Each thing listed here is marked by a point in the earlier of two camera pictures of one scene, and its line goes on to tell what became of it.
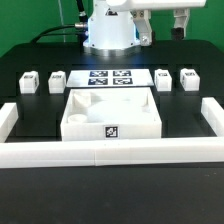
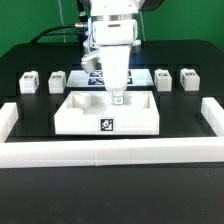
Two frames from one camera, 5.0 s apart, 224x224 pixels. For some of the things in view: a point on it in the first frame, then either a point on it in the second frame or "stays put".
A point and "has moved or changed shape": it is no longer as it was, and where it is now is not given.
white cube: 29,82 stays put
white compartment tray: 110,113 has moved or changed shape
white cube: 189,79 stays put
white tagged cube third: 57,82 stays put
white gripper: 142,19 -> 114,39
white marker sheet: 109,78 stays put
